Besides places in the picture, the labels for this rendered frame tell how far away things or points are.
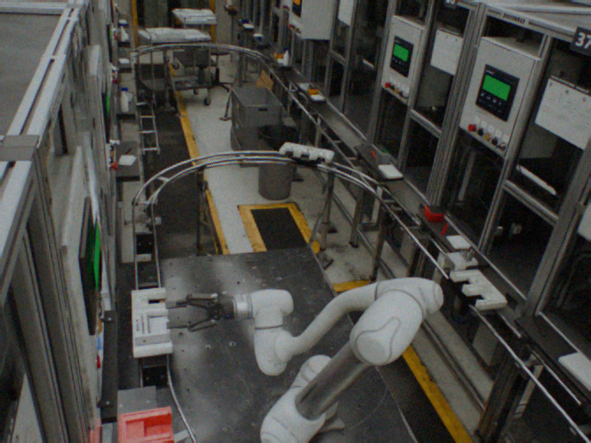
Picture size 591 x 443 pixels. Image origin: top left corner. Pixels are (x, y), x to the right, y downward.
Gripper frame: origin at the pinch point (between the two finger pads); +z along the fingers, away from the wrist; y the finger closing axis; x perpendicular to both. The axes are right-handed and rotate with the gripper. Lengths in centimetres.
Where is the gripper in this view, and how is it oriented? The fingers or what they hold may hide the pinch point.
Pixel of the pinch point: (173, 315)
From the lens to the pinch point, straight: 186.9
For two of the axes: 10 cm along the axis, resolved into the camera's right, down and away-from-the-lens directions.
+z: -9.6, 0.7, -2.8
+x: 2.7, 5.1, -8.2
